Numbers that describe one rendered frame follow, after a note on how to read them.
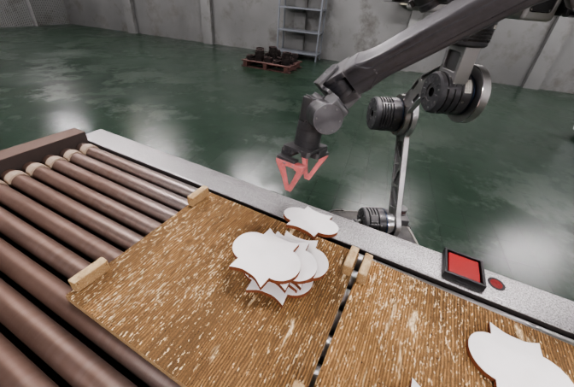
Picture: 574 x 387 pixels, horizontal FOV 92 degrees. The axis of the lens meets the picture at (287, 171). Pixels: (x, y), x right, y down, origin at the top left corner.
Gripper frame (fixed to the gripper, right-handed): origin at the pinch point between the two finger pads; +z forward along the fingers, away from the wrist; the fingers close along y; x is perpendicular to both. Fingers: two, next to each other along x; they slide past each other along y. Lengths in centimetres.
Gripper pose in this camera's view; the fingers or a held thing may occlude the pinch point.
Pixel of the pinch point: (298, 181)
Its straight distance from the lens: 66.1
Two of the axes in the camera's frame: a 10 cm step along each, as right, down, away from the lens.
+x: -8.5, -3.3, 4.1
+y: 5.0, -2.4, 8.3
